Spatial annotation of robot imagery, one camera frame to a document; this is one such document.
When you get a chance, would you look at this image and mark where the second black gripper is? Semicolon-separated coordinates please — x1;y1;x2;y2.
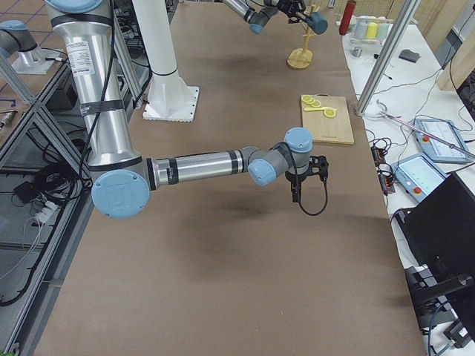
285;156;329;202

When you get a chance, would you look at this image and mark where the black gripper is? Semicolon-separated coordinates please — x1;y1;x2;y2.
278;0;313;24

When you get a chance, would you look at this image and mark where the blue cup with yellow inside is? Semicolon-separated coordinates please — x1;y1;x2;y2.
305;11;328;35

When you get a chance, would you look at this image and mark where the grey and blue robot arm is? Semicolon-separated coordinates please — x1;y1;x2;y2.
223;0;309;34

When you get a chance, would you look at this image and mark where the second grey robot arm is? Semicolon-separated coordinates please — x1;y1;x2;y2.
46;1;328;219

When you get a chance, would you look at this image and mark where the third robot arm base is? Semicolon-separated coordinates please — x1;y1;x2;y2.
1;20;53;75

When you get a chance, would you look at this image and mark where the wooden cup storage rack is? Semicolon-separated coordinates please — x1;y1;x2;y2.
286;23;315;70

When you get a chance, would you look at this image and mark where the small metal cup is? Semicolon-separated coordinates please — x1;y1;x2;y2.
351;46;363;58

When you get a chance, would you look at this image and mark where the yellow cup on tray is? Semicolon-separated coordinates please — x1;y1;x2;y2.
365;22;378;39

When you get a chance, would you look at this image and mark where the red cylinder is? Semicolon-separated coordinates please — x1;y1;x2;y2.
338;0;356;36

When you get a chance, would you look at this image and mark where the yellow plastic knife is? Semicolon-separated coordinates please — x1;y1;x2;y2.
303;107;327;112

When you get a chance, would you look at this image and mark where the lemon slice front bottom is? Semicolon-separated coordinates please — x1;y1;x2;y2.
324;107;337;118

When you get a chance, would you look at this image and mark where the blue teach pendant near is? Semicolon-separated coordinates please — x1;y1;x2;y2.
391;153;448;202

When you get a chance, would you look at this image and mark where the blue teach pendant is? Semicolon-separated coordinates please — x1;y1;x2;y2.
414;119;474;164
391;153;448;202

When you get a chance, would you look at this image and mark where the black monitor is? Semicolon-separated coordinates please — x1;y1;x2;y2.
403;173;474;337

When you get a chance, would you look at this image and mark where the blue teach pendant far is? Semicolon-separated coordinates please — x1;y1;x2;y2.
414;119;474;164

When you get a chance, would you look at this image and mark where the aluminium frame post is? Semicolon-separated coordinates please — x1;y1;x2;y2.
355;0;420;116

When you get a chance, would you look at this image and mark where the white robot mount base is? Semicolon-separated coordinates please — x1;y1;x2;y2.
133;0;199;122

